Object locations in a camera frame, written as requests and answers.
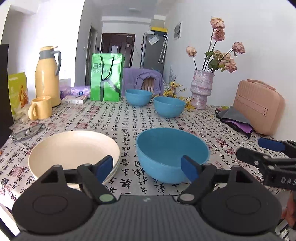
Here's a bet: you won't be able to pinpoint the cream plate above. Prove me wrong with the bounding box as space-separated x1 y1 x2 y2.
28 130 120 178
67 162 119 190

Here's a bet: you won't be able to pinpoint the blue bowl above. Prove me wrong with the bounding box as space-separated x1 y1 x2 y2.
136 128 210 184
154 96 186 118
125 89 153 107

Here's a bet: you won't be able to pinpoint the person's right hand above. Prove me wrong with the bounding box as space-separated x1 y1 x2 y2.
281 192 296 230

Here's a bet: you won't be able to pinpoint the pink hard case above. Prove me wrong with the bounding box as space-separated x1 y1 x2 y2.
233 79 285 136

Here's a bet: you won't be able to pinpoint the grey and purple cloths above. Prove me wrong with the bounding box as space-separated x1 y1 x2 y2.
216 106 254 138

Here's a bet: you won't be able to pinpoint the calligraphy print tablecloth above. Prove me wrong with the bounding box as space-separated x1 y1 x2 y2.
1 100 283 208

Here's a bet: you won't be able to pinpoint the small white box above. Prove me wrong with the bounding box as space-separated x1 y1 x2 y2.
61 95 87 104

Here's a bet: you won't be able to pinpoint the yellow mug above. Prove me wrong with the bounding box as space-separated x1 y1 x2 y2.
28 96 52 121

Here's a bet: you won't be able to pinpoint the eyeglasses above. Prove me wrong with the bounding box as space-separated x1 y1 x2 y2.
10 123 45 142

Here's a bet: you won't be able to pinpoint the purple tissue packs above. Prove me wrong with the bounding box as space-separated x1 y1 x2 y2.
60 86 91 99

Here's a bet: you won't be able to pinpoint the yellow flower branch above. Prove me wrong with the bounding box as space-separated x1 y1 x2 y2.
163 80 195 110

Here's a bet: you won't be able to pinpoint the pink textured vase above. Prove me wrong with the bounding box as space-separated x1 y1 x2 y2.
190 70 214 110

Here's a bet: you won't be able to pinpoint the purple jacket on chair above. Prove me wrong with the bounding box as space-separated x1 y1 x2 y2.
121 68 164 96

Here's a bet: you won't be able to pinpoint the dried pink roses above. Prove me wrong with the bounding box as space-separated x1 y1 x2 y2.
201 17 246 73

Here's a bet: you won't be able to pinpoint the yellow thermos jug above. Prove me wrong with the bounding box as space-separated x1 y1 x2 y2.
35 46 62 108

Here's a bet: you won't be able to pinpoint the wooden chair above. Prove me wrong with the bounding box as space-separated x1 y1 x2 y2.
142 78 154 92

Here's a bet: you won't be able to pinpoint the green paper shopping bag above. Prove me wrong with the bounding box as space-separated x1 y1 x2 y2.
90 53 125 102

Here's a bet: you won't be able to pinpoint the yellow snack bag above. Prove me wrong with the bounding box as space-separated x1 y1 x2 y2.
8 72 29 116

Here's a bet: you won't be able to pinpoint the grey refrigerator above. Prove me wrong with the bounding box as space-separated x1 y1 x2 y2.
140 31 168 75

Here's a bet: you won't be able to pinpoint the dark wooden door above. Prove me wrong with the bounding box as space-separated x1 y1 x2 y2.
100 33 135 68

